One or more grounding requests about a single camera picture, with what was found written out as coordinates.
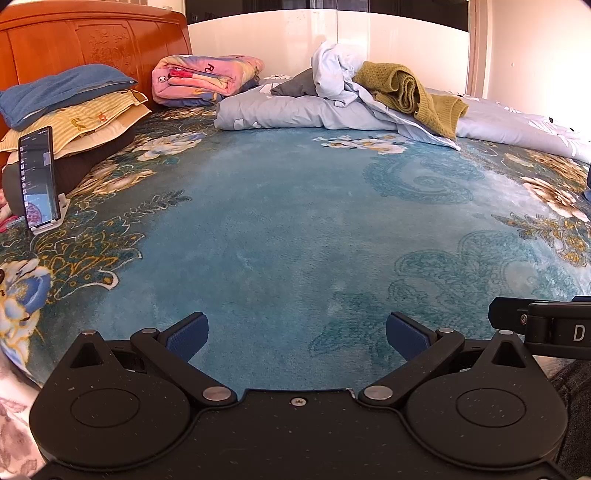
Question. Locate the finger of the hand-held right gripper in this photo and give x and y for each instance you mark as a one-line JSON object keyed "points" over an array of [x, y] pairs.
{"points": [[505, 314]]}

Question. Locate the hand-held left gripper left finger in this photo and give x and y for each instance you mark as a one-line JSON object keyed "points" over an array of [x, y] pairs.
{"points": [[187, 337]]}

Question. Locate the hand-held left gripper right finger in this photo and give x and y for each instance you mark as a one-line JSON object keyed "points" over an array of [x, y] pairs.
{"points": [[408, 339]]}

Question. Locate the mustard knit sweater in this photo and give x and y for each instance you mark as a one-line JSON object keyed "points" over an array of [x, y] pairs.
{"points": [[397, 83]]}

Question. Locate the person's dark grey clothing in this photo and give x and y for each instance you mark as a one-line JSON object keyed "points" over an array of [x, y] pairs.
{"points": [[575, 406]]}

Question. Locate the teal floral bed blanket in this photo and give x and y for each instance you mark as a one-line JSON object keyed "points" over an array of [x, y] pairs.
{"points": [[277, 230]]}

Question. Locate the white phone stand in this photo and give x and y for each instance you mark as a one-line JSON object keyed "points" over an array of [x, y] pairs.
{"points": [[64, 205]]}

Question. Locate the pale floral bed sheet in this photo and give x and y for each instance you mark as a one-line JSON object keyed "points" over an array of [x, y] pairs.
{"points": [[16, 415]]}

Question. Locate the dark brown pillow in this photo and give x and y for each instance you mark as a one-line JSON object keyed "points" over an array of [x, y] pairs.
{"points": [[78, 170]]}

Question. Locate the black smartphone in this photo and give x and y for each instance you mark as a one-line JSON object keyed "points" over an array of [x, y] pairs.
{"points": [[39, 180]]}

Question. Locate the cream pillow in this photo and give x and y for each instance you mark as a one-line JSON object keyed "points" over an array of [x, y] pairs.
{"points": [[127, 119]]}

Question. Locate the yellow striped pillow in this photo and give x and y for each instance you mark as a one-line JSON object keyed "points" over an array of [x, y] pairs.
{"points": [[83, 115]]}

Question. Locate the pale blue floral quilt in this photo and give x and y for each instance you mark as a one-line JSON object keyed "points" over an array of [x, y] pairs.
{"points": [[277, 108]]}

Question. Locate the pink folded cartoon blanket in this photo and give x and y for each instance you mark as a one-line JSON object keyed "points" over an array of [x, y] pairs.
{"points": [[203, 78]]}

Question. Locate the grey cloth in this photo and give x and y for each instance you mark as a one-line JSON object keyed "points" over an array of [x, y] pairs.
{"points": [[295, 85]]}

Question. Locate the blue pillow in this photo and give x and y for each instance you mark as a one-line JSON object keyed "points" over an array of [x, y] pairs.
{"points": [[64, 90]]}

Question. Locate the light blue garment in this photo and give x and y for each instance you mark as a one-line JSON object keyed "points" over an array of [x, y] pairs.
{"points": [[337, 69]]}

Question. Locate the orange wooden headboard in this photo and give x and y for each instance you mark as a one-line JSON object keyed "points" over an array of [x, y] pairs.
{"points": [[69, 41]]}

